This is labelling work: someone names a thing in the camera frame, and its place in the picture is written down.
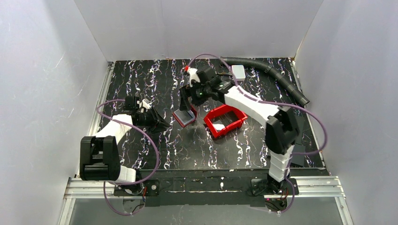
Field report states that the red plastic bin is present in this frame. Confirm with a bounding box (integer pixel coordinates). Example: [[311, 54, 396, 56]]
[[204, 105, 248, 138]]

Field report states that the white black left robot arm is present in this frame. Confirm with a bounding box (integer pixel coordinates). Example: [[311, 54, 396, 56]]
[[79, 96, 169, 185]]

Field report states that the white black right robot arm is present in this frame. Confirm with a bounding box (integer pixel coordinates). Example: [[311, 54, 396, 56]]
[[179, 66, 299, 183]]

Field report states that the lower black card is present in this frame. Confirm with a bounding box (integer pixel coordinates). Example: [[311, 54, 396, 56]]
[[291, 144, 306, 167]]

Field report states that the white rectangular box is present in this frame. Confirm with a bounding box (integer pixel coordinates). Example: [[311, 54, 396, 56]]
[[231, 65, 246, 81]]

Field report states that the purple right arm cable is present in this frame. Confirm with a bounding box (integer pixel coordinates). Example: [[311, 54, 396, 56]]
[[186, 53, 328, 215]]

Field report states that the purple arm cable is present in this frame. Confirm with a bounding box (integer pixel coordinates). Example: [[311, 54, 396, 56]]
[[95, 99, 161, 217], [186, 53, 328, 215]]

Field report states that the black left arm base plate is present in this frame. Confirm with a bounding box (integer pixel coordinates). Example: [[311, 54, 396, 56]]
[[114, 180, 160, 197]]

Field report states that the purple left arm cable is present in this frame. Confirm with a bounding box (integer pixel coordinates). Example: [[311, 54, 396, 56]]
[[95, 99, 161, 217]]

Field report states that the grey corrugated hose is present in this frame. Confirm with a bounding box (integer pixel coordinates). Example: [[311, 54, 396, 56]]
[[220, 56, 311, 106]]

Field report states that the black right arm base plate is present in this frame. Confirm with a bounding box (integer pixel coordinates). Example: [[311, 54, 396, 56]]
[[247, 178, 299, 197]]

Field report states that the aluminium frame rail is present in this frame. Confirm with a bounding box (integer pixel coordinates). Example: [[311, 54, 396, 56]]
[[58, 60, 352, 225]]

